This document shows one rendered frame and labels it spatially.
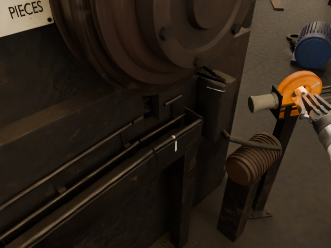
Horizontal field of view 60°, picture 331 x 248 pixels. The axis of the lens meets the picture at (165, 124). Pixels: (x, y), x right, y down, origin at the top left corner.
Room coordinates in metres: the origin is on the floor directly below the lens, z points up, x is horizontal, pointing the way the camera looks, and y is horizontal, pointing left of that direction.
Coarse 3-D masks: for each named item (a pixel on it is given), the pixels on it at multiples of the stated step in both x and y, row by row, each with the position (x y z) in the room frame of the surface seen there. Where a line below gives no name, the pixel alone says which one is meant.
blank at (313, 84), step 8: (296, 72) 0.87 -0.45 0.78; (304, 72) 0.86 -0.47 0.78; (312, 72) 0.87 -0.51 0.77; (288, 80) 0.85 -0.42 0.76; (296, 80) 0.84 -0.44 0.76; (304, 80) 0.84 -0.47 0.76; (312, 80) 0.85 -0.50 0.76; (320, 80) 0.85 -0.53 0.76; (280, 88) 0.85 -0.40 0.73; (288, 88) 0.84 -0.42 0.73; (296, 88) 0.84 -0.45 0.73; (312, 88) 0.85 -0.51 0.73; (320, 88) 0.85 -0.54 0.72; (288, 96) 0.84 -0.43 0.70; (296, 96) 0.87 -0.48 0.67
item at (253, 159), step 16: (272, 144) 0.78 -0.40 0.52; (240, 160) 0.69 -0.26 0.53; (256, 160) 0.70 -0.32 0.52; (272, 160) 0.74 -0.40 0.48; (240, 176) 0.67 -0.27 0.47; (256, 176) 0.66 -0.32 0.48; (240, 192) 0.69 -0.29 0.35; (224, 208) 0.73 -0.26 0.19; (240, 208) 0.68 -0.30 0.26; (224, 224) 0.72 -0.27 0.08; (240, 224) 0.68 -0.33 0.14
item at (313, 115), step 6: (318, 108) 0.75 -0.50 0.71; (312, 114) 0.72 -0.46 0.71; (324, 114) 0.72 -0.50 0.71; (330, 114) 0.69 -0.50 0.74; (312, 120) 0.70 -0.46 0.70; (318, 120) 0.68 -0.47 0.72; (324, 120) 0.67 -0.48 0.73; (330, 120) 0.66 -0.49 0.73; (318, 126) 0.67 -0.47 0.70; (324, 126) 0.65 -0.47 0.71; (318, 132) 0.66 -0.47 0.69
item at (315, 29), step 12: (312, 24) 2.54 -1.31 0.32; (324, 24) 2.54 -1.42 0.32; (300, 36) 2.41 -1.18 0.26; (312, 36) 2.26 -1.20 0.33; (324, 36) 2.26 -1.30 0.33; (300, 48) 2.27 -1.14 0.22; (312, 48) 2.23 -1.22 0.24; (324, 48) 2.19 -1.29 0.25; (300, 60) 2.25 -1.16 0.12; (312, 60) 2.21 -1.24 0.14; (324, 60) 2.18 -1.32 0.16
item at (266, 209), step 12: (288, 120) 0.83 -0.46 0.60; (276, 132) 0.86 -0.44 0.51; (288, 132) 0.84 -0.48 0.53; (276, 168) 0.84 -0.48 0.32; (264, 180) 0.83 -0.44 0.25; (264, 192) 0.83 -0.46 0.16; (252, 204) 0.86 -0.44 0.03; (264, 204) 0.84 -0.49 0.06; (252, 216) 0.80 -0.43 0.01; (264, 216) 0.80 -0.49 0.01
